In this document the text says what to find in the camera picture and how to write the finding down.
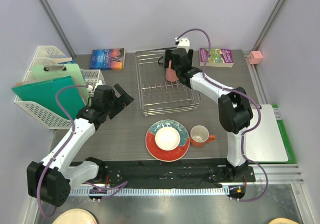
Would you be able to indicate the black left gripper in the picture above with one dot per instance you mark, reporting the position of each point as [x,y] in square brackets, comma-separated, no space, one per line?
[124,99]

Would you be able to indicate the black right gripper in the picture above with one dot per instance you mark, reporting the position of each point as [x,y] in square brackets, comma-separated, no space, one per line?
[168,56]

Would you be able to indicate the pink cup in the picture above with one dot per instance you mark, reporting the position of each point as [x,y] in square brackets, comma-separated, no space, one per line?
[170,74]

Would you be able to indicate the orange bowl white inside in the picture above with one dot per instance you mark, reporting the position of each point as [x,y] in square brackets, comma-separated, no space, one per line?
[167,138]

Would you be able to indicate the red and teal floral plate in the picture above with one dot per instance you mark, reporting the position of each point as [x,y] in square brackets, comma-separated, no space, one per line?
[167,155]

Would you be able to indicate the orange mug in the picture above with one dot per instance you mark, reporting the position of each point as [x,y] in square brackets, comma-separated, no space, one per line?
[199,136]

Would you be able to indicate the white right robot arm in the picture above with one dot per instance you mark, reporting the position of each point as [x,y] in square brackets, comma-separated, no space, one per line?
[235,112]

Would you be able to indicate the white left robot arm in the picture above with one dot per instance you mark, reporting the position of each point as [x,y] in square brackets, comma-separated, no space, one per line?
[51,180]

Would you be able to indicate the white file organizer rack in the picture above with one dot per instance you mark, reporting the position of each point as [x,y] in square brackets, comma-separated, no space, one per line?
[51,55]

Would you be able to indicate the purple and green book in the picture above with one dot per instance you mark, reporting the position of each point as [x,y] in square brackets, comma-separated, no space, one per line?
[217,58]

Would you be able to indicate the blue sunset cover book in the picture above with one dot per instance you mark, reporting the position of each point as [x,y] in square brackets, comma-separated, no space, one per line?
[107,59]

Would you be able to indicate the pink cube box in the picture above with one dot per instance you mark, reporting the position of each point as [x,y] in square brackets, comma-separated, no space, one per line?
[255,57]

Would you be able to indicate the teal folder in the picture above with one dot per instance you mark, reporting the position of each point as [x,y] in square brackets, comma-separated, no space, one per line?
[43,92]

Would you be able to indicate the light green clipboard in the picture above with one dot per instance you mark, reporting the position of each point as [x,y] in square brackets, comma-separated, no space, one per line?
[39,72]

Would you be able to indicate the cream round object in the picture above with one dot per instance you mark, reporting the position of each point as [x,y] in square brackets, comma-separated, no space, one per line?
[76,216]

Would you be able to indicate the white clipboard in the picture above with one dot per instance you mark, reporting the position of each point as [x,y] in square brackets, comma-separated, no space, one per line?
[265,144]

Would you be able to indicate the green board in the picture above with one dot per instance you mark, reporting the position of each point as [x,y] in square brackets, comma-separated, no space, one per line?
[285,137]

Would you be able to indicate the tan round object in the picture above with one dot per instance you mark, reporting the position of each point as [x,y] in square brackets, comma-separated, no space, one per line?
[282,220]

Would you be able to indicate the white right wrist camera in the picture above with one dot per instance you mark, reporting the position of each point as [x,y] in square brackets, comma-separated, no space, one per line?
[182,43]

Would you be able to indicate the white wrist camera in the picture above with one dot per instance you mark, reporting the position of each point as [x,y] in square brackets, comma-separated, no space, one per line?
[91,86]
[182,43]

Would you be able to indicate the steel wire dish rack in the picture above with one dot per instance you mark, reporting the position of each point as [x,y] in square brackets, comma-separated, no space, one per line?
[157,94]

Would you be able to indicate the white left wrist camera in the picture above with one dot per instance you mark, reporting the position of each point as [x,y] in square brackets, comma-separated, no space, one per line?
[91,86]

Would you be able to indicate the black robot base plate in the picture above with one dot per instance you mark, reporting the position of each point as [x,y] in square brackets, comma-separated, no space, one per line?
[181,174]

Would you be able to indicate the white slotted cable duct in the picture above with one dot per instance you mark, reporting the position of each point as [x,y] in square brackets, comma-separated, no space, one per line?
[86,190]

